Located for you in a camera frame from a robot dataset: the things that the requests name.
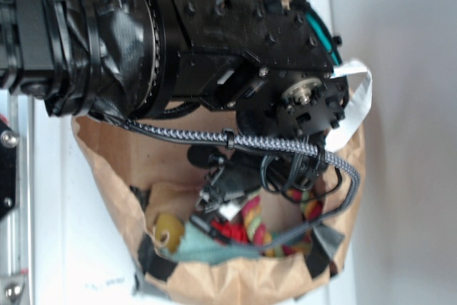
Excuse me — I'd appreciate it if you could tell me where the black metal bracket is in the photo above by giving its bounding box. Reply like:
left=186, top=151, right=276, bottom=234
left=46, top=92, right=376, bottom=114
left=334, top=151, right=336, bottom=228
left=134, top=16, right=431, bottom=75
left=0, top=114, right=19, bottom=219

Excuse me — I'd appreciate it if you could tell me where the aluminium frame rail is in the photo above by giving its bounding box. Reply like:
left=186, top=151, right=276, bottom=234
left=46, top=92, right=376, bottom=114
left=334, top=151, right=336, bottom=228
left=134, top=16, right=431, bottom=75
left=1, top=91, right=34, bottom=304

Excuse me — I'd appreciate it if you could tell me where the teal terry cloth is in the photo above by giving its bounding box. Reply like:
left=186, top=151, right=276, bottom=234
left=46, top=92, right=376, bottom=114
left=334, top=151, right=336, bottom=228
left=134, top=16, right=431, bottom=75
left=160, top=221, right=261, bottom=265

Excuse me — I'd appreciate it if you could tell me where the white flat ribbon cable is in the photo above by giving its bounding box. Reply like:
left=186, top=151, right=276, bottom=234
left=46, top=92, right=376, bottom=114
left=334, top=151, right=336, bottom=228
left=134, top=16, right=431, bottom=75
left=326, top=58, right=373, bottom=152

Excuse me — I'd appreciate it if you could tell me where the black foam microphone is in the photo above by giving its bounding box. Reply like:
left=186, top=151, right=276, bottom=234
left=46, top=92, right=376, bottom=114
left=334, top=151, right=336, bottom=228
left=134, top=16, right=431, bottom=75
left=187, top=145, right=229, bottom=169

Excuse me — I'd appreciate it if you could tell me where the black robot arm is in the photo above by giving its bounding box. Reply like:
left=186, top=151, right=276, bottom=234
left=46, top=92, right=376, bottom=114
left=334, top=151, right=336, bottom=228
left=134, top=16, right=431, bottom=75
left=1, top=0, right=349, bottom=204

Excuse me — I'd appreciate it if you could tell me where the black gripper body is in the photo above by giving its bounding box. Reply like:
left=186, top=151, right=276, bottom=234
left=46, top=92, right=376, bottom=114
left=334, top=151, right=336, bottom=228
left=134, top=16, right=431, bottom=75
left=196, top=151, right=327, bottom=214

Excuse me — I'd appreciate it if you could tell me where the grey braided cable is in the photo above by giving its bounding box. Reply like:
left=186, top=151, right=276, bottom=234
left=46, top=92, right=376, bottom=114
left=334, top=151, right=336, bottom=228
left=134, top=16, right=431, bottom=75
left=121, top=119, right=361, bottom=254

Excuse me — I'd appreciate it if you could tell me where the yellow curled leather piece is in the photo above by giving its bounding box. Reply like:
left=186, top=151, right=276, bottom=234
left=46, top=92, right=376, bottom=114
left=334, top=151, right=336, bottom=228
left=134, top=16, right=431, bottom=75
left=154, top=212, right=185, bottom=253

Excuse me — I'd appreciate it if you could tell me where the multicolored twisted rope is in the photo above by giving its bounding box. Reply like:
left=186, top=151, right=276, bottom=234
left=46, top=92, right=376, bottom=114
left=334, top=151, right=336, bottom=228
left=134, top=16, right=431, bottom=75
left=239, top=187, right=324, bottom=259

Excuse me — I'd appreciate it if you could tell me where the brown paper bag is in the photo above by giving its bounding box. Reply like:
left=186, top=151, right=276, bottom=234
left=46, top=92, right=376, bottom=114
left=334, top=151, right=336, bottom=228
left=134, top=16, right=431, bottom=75
left=73, top=119, right=358, bottom=304

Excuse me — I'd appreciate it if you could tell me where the red crumpled paper flower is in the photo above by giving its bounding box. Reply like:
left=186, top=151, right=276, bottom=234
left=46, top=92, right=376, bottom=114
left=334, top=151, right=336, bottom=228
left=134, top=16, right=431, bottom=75
left=210, top=219, right=250, bottom=244

